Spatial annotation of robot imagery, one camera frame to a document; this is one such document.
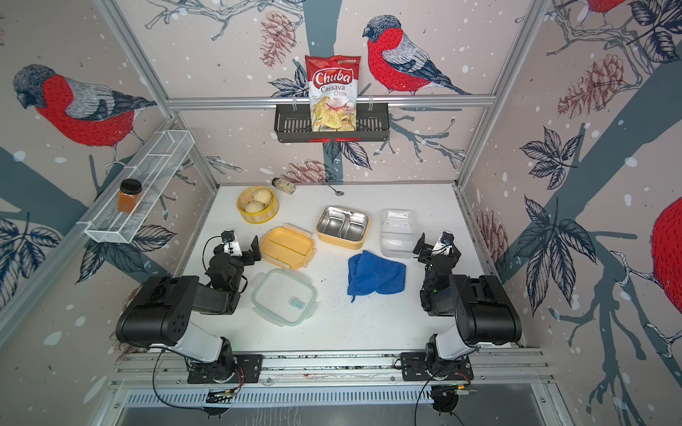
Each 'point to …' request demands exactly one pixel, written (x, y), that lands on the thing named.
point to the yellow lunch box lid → (289, 247)
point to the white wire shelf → (154, 169)
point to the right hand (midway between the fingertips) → (435, 235)
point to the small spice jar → (285, 186)
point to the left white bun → (254, 207)
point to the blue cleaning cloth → (368, 273)
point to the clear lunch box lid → (284, 297)
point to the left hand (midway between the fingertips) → (246, 233)
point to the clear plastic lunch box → (398, 232)
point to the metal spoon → (337, 193)
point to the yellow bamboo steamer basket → (269, 212)
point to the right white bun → (263, 196)
